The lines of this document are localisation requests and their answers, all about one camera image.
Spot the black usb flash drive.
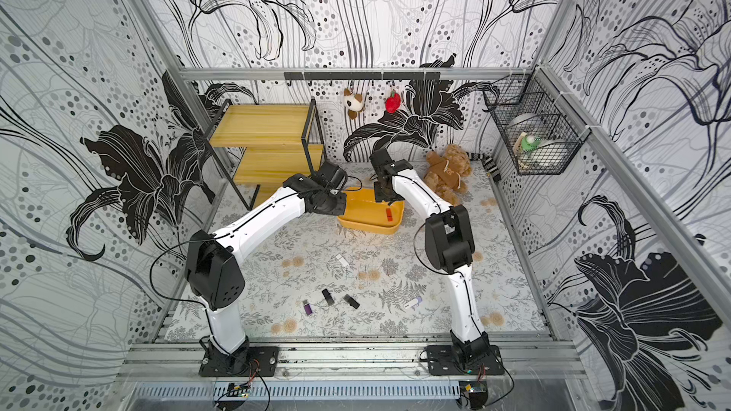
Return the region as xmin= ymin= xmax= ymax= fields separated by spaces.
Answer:
xmin=322 ymin=288 xmax=334 ymax=306

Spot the dark brown usb flash drive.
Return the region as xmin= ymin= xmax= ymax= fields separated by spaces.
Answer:
xmin=344 ymin=294 xmax=360 ymax=309

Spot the purple usb flash drive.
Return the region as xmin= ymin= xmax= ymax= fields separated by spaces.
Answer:
xmin=303 ymin=300 xmax=313 ymax=316

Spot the white lilac usb flash drive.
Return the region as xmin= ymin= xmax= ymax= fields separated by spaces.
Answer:
xmin=405 ymin=297 xmax=423 ymax=309

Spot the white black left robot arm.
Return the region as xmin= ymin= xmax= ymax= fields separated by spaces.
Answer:
xmin=185 ymin=162 xmax=348 ymax=358

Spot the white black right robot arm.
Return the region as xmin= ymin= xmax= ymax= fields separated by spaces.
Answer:
xmin=370 ymin=148 xmax=490 ymax=370

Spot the yellow plastic storage box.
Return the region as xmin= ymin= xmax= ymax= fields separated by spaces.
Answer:
xmin=338 ymin=188 xmax=405 ymax=235

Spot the black power connector box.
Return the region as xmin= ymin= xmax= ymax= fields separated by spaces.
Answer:
xmin=459 ymin=381 xmax=488 ymax=410

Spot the brown teddy bear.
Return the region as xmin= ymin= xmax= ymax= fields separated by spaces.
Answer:
xmin=423 ymin=144 xmax=472 ymax=206

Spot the hanging red plush toy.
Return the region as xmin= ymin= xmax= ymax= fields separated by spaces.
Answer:
xmin=385 ymin=89 xmax=402 ymax=114

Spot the hanging dog plush toy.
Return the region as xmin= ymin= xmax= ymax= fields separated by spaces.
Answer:
xmin=344 ymin=89 xmax=365 ymax=120

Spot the striped black white object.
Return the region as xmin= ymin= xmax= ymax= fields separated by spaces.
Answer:
xmin=481 ymin=153 xmax=502 ymax=183

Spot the green white bottle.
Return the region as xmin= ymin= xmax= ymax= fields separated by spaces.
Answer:
xmin=518 ymin=133 xmax=542 ymax=154

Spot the small circuit board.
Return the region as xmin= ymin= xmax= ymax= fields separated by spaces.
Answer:
xmin=226 ymin=382 xmax=251 ymax=400

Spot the wooden shelf black frame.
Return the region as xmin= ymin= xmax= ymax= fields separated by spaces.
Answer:
xmin=207 ymin=99 xmax=327 ymax=210

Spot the black hanging rail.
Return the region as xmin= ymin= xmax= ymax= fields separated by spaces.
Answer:
xmin=283 ymin=70 xmax=442 ymax=81

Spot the black wire basket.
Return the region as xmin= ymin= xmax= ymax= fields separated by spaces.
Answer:
xmin=483 ymin=68 xmax=586 ymax=176

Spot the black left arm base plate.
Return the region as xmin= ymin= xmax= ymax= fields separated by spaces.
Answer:
xmin=199 ymin=344 xmax=280 ymax=378

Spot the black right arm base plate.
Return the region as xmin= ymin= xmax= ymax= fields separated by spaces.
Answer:
xmin=420 ymin=344 xmax=506 ymax=377

